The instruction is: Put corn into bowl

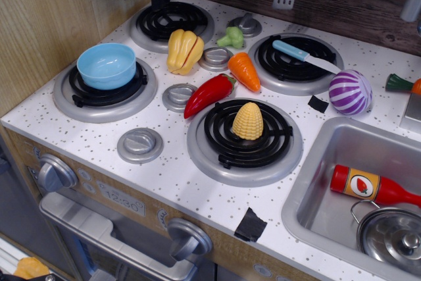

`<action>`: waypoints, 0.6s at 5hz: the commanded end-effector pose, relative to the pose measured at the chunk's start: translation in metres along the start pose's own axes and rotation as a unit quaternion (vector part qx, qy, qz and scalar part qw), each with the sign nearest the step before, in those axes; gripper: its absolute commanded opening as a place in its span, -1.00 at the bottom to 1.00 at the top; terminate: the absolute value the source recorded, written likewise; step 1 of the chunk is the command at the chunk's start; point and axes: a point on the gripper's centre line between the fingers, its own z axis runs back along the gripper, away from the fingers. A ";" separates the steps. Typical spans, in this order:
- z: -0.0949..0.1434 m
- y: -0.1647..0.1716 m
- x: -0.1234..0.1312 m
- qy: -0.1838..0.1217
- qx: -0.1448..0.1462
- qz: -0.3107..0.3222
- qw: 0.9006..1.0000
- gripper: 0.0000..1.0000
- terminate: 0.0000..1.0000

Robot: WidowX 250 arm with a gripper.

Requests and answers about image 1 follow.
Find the purple striped toy onion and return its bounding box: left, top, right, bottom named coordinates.
left=328, top=70, right=372, bottom=115

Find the stove burner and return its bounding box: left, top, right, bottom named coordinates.
left=53, top=59, right=157, bottom=123
left=187, top=98, right=303, bottom=188
left=249, top=33, right=344, bottom=96
left=129, top=1, right=214, bottom=53

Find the silver oven door handle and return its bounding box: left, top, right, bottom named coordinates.
left=39, top=193, right=197, bottom=280

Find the silver stove top knob front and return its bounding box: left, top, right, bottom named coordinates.
left=117, top=128, right=164, bottom=165

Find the back left stove burner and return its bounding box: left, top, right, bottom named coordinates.
left=129, top=1, right=214, bottom=53

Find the black tape piece near onion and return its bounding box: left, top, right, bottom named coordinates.
left=308, top=95, right=329, bottom=114

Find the black tape piece front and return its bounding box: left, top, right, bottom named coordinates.
left=234, top=207, right=267, bottom=242

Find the yellow toy bell pepper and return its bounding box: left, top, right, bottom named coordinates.
left=166, top=29, right=205, bottom=75

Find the silver toy sink basin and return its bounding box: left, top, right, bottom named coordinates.
left=282, top=118, right=420, bottom=280

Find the red toy ketchup bottle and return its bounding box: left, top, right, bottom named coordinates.
left=330, top=165, right=420, bottom=207

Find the front left stove burner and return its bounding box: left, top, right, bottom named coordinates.
left=53, top=59, right=157, bottom=123

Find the oven knob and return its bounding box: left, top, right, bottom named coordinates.
left=167, top=218, right=213, bottom=261
left=37, top=153, right=78, bottom=192

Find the back right stove burner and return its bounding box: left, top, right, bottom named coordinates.
left=249, top=33, right=344, bottom=96

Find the yellow object at bottom left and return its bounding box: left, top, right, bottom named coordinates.
left=12, top=257, right=50, bottom=280

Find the silver stove top knob centre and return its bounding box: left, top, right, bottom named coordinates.
left=198, top=47, right=234, bottom=72

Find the light blue plastic bowl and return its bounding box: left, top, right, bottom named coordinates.
left=76, top=43, right=136, bottom=90

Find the front right stove burner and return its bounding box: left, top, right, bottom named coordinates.
left=187, top=98, right=303, bottom=188

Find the orange carrot with green top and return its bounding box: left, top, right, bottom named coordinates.
left=385, top=74, right=421, bottom=95

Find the oven clock display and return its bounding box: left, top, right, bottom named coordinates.
left=97, top=181, right=146, bottom=217

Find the orange toy carrot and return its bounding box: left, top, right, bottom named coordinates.
left=228, top=52, right=260, bottom=92

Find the green toy broccoli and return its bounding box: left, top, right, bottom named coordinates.
left=216, top=26, right=244, bottom=49

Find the silver stove knob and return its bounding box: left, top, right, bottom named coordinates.
left=198, top=47, right=234, bottom=72
left=228, top=13, right=262, bottom=38
left=162, top=84, right=197, bottom=113
left=117, top=128, right=164, bottom=165

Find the left oven front knob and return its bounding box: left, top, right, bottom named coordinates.
left=37, top=153, right=78, bottom=192

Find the silver stove top knob middle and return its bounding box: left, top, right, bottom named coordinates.
left=162, top=84, right=197, bottom=113

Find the yellow toy corn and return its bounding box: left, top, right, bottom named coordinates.
left=232, top=102, right=264, bottom=140

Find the right oven front knob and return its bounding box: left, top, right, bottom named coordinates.
left=167, top=218, right=213, bottom=261

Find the red toy chili pepper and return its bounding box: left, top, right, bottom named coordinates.
left=184, top=74, right=236, bottom=119

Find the silver stove top knob rear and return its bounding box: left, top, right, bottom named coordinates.
left=228, top=13, right=262, bottom=38

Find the small steel pot with lid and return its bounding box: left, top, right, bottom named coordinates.
left=350, top=200, right=420, bottom=275

